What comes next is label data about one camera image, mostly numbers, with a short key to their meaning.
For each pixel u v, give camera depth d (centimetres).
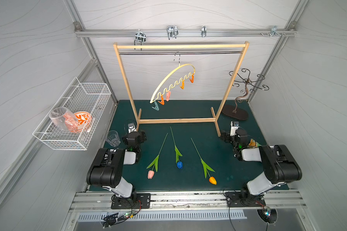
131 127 80
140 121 105
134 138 71
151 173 81
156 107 72
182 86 87
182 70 71
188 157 89
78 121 66
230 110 112
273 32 77
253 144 91
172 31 75
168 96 78
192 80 94
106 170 45
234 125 83
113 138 94
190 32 79
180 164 84
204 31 78
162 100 75
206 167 84
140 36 78
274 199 76
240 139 73
